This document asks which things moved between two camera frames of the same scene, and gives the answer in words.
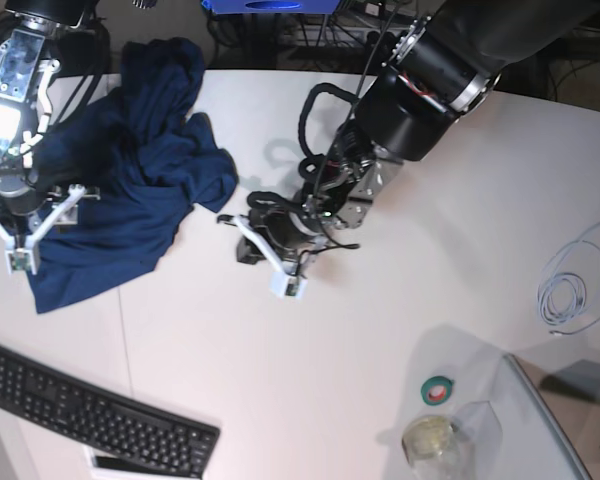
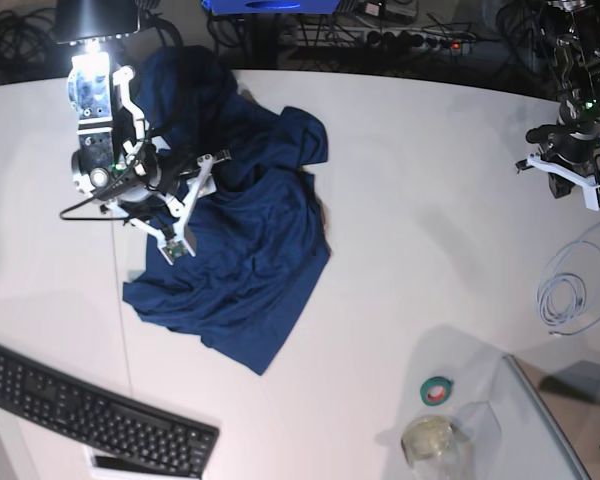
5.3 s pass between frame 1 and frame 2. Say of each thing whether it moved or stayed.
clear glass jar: stayed
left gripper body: moved
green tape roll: stayed
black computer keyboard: stayed
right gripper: moved
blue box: stayed
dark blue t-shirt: moved
